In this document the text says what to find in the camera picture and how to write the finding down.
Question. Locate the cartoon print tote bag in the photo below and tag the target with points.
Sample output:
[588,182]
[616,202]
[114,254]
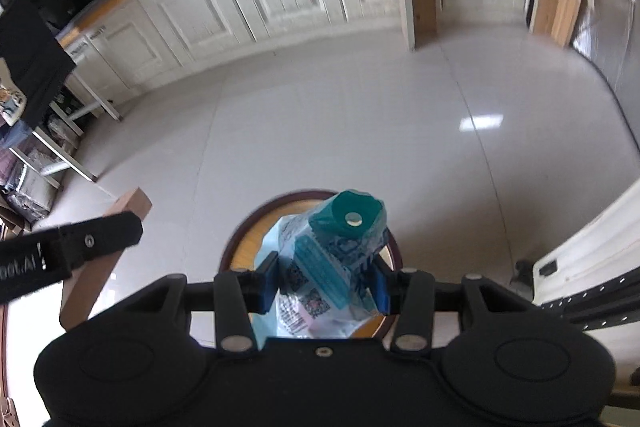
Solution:
[10,102]

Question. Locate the round wooden waste bin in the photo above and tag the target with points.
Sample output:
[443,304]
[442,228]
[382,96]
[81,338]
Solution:
[239,243]

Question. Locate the white metal frame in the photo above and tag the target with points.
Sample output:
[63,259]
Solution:
[590,247]

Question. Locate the pile of clear storage bags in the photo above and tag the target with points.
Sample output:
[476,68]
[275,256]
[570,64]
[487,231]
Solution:
[30,194]

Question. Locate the black cloth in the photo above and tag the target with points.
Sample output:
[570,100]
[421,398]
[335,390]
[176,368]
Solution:
[35,57]

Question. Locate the light blue snack packet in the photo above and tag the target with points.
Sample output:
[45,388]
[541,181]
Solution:
[325,257]

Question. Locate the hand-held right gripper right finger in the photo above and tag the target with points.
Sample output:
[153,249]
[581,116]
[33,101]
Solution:
[382,289]

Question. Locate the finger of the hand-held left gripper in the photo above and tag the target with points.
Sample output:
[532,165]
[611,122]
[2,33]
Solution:
[105,237]

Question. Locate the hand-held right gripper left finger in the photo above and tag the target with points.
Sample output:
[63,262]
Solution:
[267,284]

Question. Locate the white metal chair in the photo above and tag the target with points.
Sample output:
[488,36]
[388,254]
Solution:
[95,99]

